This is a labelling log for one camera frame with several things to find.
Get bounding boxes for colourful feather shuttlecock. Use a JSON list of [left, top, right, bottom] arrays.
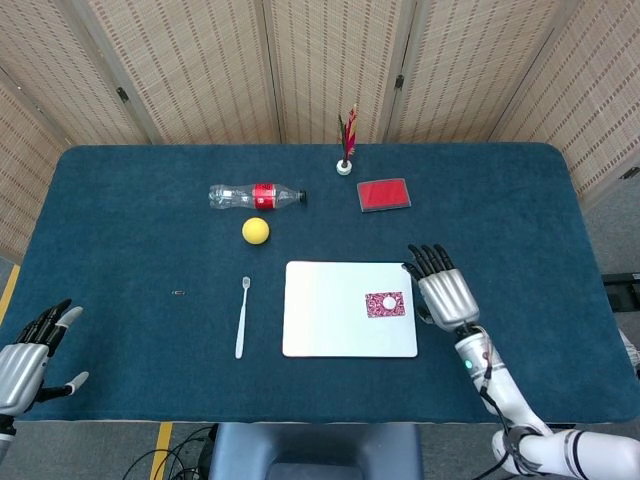
[[335, 103, 360, 176]]

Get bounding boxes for blue tablecloth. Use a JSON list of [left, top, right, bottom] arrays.
[[0, 143, 640, 425]]

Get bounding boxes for black floor cables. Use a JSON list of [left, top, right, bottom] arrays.
[[122, 424, 219, 480]]

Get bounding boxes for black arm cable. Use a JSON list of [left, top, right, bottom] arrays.
[[477, 339, 544, 475]]

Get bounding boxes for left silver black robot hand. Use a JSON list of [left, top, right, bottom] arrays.
[[0, 298, 90, 417]]

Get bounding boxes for pink patterned square card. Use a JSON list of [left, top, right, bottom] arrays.
[[364, 291, 407, 319]]

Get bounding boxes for empty plastic cola bottle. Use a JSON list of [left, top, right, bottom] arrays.
[[208, 182, 308, 211]]

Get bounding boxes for yellow foam ball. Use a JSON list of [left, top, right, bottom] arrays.
[[241, 217, 271, 246]]

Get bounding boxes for white rectangular board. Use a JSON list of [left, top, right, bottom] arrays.
[[281, 260, 419, 359]]

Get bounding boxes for bamboo folding screen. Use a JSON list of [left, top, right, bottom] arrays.
[[0, 0, 640, 264]]

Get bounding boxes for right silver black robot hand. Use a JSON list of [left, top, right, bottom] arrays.
[[401, 243, 481, 332]]

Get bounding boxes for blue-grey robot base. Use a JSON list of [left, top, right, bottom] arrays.
[[207, 422, 425, 480]]

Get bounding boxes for white toothbrush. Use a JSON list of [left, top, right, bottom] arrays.
[[234, 276, 252, 360]]

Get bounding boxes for red ink pad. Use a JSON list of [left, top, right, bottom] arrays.
[[356, 177, 414, 214]]

